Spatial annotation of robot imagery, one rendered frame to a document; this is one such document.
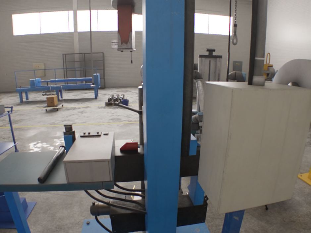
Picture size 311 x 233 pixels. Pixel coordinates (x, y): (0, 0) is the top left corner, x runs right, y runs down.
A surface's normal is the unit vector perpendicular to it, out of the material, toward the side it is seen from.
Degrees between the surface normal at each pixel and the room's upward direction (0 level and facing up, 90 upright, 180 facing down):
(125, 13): 90
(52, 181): 0
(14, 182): 0
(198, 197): 90
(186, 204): 0
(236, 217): 90
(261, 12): 90
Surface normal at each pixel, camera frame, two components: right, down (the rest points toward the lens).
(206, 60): -0.02, 0.26
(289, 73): -0.99, 0.04
